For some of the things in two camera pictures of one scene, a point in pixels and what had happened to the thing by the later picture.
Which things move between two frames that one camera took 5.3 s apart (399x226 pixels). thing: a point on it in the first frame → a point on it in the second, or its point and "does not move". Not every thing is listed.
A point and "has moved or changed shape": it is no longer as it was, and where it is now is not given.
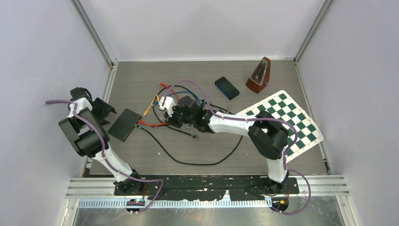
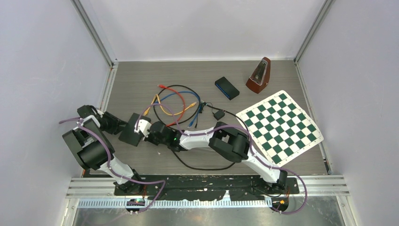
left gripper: x=106 y=110 → x=116 y=129
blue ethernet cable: x=156 y=102 does not move
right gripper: x=172 y=120 → x=148 y=139
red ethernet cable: x=152 y=125 has moved or changed shape
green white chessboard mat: x=282 y=107 does not move
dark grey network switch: x=124 y=124 has moved or changed shape
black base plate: x=202 y=188 does not move
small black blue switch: x=227 y=87 does not move
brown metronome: x=260 y=76 does not move
